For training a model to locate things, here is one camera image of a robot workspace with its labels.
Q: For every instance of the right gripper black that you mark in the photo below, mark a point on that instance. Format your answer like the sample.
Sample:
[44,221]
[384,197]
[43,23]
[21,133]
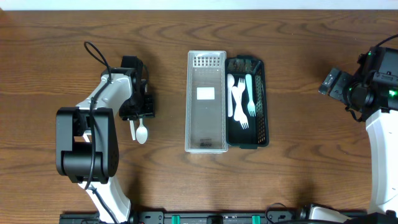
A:
[334,84]

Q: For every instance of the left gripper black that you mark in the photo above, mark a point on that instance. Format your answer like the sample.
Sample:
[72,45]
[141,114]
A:
[138,112]

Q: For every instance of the white plastic spoon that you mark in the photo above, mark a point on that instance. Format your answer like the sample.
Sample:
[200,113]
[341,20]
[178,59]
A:
[141,132]
[133,130]

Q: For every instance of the pale green plastic fork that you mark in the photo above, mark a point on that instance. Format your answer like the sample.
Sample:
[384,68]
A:
[251,106]

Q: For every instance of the white plastic fork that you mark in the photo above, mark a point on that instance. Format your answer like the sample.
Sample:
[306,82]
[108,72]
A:
[237,92]
[244,121]

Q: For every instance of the white plastic knife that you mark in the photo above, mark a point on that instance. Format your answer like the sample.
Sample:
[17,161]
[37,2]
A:
[230,84]

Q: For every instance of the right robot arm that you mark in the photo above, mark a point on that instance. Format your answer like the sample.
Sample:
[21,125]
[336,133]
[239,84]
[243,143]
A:
[372,92]

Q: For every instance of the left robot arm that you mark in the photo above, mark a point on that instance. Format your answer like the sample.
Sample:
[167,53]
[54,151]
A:
[86,141]

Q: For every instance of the clear plastic basket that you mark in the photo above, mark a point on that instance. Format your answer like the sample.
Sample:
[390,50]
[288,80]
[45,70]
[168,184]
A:
[205,124]

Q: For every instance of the black plastic basket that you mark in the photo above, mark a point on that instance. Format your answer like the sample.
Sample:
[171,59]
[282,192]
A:
[257,135]

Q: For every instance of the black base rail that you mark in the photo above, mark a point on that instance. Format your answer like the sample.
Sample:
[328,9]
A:
[312,213]

